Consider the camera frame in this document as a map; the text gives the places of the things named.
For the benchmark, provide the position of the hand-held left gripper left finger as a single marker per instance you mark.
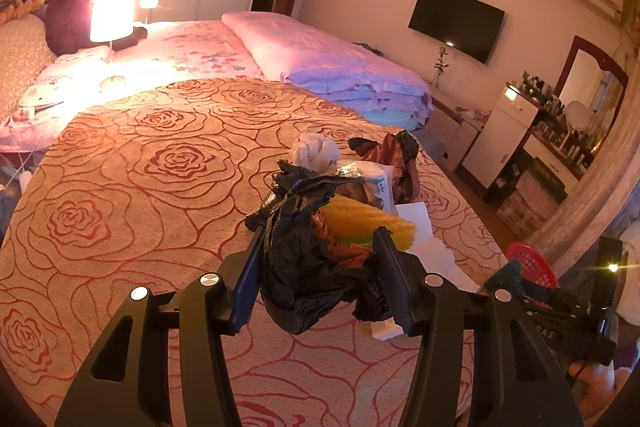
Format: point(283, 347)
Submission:
point(247, 287)

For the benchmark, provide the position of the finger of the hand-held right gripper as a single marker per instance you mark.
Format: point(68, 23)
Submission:
point(510, 277)

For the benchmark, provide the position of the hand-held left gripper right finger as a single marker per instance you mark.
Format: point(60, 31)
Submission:
point(392, 277)

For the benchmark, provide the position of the red plastic basket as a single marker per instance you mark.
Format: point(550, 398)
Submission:
point(530, 257)

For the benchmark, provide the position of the white paper napkin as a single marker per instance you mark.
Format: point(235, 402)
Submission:
point(440, 264)

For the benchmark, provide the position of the black plastic bag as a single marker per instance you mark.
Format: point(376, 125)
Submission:
point(300, 287)

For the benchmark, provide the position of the orange snack wrapper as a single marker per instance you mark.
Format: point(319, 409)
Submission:
point(345, 254)

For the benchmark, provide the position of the small white paper scrap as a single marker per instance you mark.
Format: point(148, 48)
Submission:
point(386, 331)

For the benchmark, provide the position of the white paper sheet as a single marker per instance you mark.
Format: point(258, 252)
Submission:
point(415, 219)

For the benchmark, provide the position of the yellow foam net sleeve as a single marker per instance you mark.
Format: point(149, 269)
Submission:
point(365, 219)

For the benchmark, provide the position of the clear plastic packet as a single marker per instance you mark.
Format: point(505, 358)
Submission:
point(372, 179)

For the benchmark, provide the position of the brown wrapper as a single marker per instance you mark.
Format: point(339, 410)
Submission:
point(400, 167)

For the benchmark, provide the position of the white tissue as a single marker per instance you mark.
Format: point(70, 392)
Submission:
point(315, 149)

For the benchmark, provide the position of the person's right hand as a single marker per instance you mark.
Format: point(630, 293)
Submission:
point(597, 384)

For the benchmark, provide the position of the clear storage boxes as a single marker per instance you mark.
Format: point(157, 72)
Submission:
point(535, 197)

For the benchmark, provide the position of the rose-patterned bedspread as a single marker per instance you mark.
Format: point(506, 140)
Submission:
point(150, 207)

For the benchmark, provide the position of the row of cosmetic bottles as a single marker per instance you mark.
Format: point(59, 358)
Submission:
point(560, 127)

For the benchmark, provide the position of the single rose in vase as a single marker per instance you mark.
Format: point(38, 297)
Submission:
point(440, 62)

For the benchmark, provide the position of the folded pink quilt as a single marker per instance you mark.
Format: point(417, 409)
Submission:
point(310, 52)

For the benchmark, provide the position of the floral bed sheet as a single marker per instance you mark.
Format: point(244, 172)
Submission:
point(190, 47)

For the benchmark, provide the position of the lit table lamp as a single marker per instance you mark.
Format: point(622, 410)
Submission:
point(112, 12)

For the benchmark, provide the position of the beige padded headboard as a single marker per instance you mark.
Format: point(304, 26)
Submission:
point(22, 52)

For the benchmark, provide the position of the dark plush toy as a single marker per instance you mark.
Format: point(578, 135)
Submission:
point(67, 14)

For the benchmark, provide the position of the wood-framed wall mirror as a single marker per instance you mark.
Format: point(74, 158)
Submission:
point(605, 72)

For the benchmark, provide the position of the wall-mounted black television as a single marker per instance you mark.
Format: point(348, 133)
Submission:
point(455, 22)

